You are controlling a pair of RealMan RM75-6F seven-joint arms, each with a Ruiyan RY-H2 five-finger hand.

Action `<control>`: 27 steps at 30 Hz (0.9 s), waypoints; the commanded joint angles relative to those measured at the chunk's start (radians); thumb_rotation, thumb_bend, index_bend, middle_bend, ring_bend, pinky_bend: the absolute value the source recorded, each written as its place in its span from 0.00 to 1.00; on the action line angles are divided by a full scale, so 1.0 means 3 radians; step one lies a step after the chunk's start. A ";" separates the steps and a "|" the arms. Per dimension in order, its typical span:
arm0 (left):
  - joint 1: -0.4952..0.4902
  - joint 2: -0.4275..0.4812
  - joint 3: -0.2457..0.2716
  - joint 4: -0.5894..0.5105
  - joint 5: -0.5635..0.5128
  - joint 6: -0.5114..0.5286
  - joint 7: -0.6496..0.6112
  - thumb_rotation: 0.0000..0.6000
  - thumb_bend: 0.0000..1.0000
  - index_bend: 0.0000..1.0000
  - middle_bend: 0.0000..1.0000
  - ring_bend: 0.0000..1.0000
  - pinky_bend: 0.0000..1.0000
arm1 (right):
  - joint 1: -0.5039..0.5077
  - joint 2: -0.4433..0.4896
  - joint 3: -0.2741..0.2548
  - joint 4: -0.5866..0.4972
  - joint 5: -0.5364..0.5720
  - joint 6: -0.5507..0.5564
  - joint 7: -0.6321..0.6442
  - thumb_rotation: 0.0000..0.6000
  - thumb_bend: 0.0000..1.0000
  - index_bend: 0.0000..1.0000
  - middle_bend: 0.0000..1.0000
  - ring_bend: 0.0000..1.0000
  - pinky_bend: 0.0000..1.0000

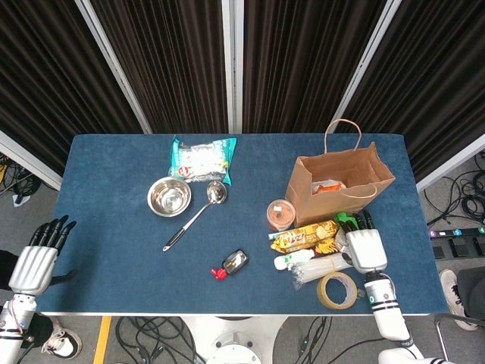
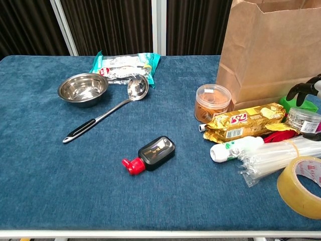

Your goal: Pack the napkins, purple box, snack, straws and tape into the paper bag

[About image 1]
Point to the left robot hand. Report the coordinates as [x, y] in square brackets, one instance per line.
[34, 267]

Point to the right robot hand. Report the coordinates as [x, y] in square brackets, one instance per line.
[367, 250]

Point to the orange snack packet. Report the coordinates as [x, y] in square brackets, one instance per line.
[327, 187]

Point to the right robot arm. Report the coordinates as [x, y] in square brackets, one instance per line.
[386, 311]

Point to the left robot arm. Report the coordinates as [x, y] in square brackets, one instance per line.
[11, 337]

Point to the brown paper bag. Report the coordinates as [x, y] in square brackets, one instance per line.
[322, 212]

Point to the green plastic block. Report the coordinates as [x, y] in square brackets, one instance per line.
[343, 218]

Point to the yellow pink feather shuttlecock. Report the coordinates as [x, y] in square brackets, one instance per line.
[326, 248]

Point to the black trouser leg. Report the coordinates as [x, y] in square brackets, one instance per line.
[473, 288]
[39, 330]

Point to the brown tape roll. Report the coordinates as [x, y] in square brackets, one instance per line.
[324, 295]

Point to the gold biscuit packet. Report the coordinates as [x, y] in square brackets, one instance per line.
[303, 237]

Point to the white paper scrap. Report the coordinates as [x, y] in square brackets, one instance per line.
[18, 200]

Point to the small white bottle green print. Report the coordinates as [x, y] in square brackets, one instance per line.
[291, 261]

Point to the white black sneaker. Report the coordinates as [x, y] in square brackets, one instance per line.
[64, 343]

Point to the black pedal strip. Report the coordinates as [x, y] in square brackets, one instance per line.
[458, 242]

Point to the clear jar of rubber bands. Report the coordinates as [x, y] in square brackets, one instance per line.
[280, 216]

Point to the grey shoe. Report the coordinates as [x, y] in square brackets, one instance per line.
[454, 295]

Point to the black red car key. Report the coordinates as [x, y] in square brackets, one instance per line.
[236, 261]

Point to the stainless steel bowl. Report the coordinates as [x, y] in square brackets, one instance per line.
[168, 197]

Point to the dark pleated curtain panel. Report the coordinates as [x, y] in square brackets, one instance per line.
[295, 57]
[170, 57]
[435, 76]
[38, 76]

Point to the teal plastic food packet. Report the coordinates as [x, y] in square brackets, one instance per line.
[201, 159]

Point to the white partition frame post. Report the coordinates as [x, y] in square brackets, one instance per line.
[364, 66]
[30, 161]
[116, 72]
[232, 57]
[454, 164]

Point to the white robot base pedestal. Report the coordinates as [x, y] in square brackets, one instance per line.
[231, 341]

